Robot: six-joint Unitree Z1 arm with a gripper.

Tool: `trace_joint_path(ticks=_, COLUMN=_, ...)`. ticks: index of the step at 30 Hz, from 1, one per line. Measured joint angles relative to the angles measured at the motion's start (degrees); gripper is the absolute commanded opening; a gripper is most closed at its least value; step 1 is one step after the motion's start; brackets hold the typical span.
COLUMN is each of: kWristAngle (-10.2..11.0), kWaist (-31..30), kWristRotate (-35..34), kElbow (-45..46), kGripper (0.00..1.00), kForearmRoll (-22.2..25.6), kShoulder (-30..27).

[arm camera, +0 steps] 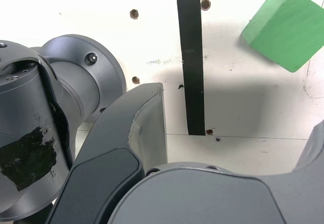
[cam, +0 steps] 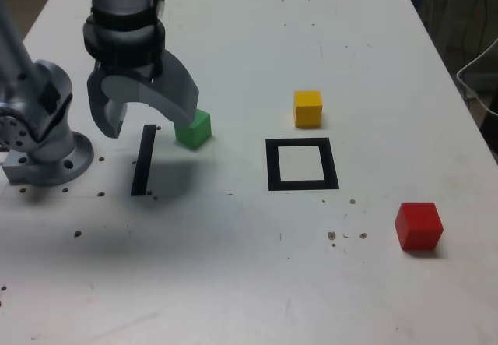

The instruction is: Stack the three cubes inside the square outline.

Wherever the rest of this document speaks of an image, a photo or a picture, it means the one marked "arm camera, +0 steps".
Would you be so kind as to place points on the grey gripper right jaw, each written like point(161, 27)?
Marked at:
point(202, 198)

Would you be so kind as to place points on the green cube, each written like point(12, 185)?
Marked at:
point(286, 32)

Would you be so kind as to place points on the black tape strip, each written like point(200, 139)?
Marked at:
point(192, 69)

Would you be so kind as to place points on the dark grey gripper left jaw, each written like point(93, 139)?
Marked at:
point(106, 145)

